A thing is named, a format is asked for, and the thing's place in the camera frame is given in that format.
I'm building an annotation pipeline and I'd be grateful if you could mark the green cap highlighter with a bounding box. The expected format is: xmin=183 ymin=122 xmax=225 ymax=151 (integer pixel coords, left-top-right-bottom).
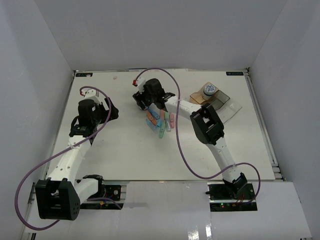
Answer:
xmin=164 ymin=111 xmax=171 ymax=132

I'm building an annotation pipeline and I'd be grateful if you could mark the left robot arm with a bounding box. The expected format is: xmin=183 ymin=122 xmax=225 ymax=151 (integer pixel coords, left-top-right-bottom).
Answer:
xmin=35 ymin=97 xmax=119 ymax=221

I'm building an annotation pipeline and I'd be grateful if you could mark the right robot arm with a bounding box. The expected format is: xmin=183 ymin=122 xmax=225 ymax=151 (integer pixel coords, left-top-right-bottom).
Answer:
xmin=132 ymin=77 xmax=248 ymax=200

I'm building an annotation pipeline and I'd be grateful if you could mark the orange correction tape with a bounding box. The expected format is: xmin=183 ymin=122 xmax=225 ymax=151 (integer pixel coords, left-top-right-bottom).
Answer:
xmin=146 ymin=111 xmax=157 ymax=126

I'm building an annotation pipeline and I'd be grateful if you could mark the pink correction tape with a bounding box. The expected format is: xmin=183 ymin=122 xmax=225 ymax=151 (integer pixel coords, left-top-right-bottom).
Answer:
xmin=169 ymin=113 xmax=175 ymax=129

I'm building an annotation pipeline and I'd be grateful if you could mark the green correction tape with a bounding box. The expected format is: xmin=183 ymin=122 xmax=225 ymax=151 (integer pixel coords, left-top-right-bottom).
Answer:
xmin=158 ymin=120 xmax=166 ymax=139

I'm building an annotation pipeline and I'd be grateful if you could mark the left black corner label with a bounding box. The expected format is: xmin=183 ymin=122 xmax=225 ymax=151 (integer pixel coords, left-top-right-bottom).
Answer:
xmin=75 ymin=72 xmax=93 ymax=78

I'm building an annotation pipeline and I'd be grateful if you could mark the black corner label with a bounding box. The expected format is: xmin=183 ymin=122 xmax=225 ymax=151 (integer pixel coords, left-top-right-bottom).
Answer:
xmin=75 ymin=72 xmax=93 ymax=78
xmin=225 ymin=71 xmax=244 ymax=76

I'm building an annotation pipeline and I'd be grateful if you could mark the amber transparent tray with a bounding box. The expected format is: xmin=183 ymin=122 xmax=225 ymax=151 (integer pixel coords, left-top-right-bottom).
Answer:
xmin=189 ymin=82 xmax=219 ymax=105

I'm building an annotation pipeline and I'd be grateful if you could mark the grey transparent tray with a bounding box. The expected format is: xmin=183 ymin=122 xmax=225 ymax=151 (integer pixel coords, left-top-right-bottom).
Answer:
xmin=209 ymin=90 xmax=230 ymax=111

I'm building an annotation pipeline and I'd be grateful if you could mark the right black corner label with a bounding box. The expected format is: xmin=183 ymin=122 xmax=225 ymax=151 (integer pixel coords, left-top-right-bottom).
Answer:
xmin=225 ymin=71 xmax=244 ymax=76

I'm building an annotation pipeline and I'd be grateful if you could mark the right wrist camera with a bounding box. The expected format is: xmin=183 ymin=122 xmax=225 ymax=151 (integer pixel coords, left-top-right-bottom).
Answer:
xmin=132 ymin=76 xmax=146 ymax=93

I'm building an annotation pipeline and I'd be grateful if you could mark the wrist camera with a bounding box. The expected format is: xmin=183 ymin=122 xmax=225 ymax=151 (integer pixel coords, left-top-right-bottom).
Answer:
xmin=132 ymin=76 xmax=146 ymax=93
xmin=80 ymin=88 xmax=99 ymax=102

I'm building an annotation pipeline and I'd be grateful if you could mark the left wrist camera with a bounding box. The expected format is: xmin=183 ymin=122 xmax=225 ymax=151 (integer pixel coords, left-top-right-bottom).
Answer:
xmin=80 ymin=88 xmax=99 ymax=102

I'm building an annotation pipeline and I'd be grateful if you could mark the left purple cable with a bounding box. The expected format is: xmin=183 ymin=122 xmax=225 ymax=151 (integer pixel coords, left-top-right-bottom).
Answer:
xmin=14 ymin=86 xmax=112 ymax=230

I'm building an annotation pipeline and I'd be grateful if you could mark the purple cable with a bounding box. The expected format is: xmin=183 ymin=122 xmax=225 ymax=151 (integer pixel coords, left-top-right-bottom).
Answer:
xmin=134 ymin=67 xmax=261 ymax=201
xmin=14 ymin=86 xmax=112 ymax=230

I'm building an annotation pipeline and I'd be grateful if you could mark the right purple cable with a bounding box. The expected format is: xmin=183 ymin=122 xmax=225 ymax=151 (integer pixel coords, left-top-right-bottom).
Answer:
xmin=134 ymin=67 xmax=261 ymax=201

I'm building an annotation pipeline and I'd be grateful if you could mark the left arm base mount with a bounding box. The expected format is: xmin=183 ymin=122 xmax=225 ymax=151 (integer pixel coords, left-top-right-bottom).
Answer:
xmin=80 ymin=184 xmax=124 ymax=210

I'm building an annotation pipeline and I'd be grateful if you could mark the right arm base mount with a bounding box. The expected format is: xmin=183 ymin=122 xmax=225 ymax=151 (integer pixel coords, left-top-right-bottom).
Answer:
xmin=205 ymin=183 xmax=258 ymax=212

